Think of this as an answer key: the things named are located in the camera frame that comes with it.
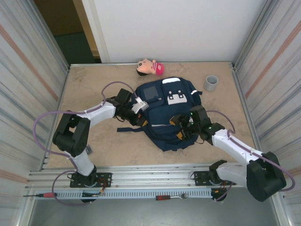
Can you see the grey cup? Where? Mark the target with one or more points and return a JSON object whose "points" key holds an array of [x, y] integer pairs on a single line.
{"points": [[210, 86]]}

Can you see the pink plush doll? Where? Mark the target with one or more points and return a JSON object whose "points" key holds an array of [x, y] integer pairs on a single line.
{"points": [[150, 67]]}

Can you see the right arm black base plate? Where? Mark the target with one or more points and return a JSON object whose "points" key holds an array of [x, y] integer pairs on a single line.
{"points": [[200, 176]]}

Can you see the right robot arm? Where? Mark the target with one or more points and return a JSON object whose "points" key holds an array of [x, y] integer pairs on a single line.
{"points": [[235, 146]]}

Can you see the white door frame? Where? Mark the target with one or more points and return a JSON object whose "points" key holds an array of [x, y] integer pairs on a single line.
{"points": [[97, 35]]}

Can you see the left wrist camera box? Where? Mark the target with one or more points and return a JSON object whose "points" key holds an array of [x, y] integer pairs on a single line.
{"points": [[140, 105]]}

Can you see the aluminium rail frame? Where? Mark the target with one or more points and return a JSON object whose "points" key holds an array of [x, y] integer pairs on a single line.
{"points": [[152, 175]]}

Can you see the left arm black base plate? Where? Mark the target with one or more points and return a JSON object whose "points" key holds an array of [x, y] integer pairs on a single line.
{"points": [[105, 179]]}

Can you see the navy blue backpack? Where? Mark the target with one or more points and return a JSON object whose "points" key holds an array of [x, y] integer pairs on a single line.
{"points": [[162, 115]]}

